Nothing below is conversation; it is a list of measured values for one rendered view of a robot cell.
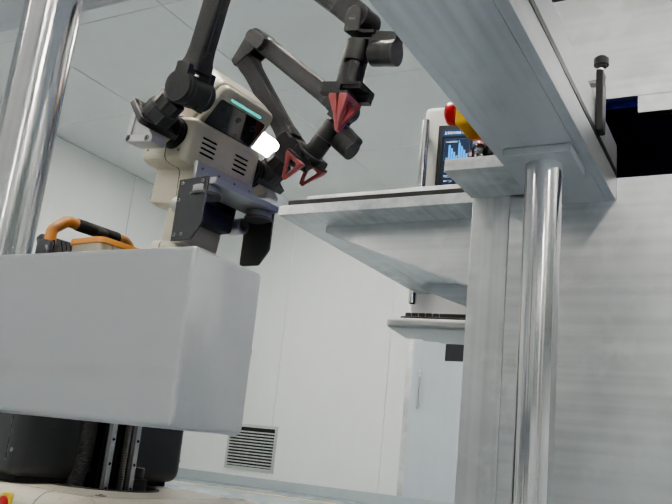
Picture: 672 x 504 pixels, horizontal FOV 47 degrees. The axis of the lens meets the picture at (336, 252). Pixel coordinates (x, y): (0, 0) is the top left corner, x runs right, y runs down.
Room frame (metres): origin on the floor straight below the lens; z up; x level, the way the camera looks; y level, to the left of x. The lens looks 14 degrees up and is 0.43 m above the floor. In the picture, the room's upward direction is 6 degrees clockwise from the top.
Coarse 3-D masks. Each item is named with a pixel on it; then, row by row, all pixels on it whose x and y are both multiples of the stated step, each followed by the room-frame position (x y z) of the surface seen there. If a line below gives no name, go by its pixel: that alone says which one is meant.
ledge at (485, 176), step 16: (448, 160) 1.13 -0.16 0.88; (464, 160) 1.11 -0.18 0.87; (480, 160) 1.10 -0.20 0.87; (496, 160) 1.09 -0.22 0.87; (464, 176) 1.14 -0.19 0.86; (480, 176) 1.14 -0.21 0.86; (496, 176) 1.13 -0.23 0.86; (480, 192) 1.21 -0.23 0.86; (496, 192) 1.20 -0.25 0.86; (512, 192) 1.19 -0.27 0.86
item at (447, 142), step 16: (432, 112) 2.35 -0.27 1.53; (432, 128) 2.35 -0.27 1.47; (448, 128) 2.33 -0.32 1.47; (432, 144) 2.35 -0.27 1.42; (448, 144) 2.33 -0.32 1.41; (464, 144) 2.31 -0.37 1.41; (432, 160) 2.35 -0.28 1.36; (432, 176) 2.35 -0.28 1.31; (448, 176) 2.32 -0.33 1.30; (416, 304) 2.36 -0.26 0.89; (432, 304) 2.34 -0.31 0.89; (448, 304) 2.32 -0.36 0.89
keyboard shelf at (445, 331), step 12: (396, 324) 2.14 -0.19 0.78; (408, 324) 2.13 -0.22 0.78; (420, 324) 2.11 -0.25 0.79; (432, 324) 2.10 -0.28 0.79; (444, 324) 2.09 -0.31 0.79; (456, 324) 2.08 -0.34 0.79; (408, 336) 2.28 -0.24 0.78; (420, 336) 2.25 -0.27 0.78; (432, 336) 2.23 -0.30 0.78; (444, 336) 2.21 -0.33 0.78; (456, 336) 2.19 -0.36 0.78
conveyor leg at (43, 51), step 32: (32, 0) 0.64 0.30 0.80; (64, 0) 0.64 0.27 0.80; (96, 0) 0.69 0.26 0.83; (32, 32) 0.64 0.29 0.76; (64, 32) 0.65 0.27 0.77; (32, 64) 0.64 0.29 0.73; (64, 64) 0.66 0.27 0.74; (32, 96) 0.64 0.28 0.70; (0, 128) 0.64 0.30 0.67; (32, 128) 0.64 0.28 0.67; (0, 160) 0.64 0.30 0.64; (32, 160) 0.65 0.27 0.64; (0, 192) 0.64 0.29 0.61; (32, 192) 0.65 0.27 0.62; (0, 224) 0.64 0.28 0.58; (32, 224) 0.66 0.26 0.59
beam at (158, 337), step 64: (0, 256) 0.60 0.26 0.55; (64, 256) 0.57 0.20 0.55; (128, 256) 0.53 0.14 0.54; (192, 256) 0.51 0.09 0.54; (0, 320) 0.59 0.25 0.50; (64, 320) 0.56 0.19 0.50; (128, 320) 0.53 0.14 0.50; (192, 320) 0.51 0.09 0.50; (0, 384) 0.59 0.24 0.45; (64, 384) 0.55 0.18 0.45; (128, 384) 0.52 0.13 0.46; (192, 384) 0.52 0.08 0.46
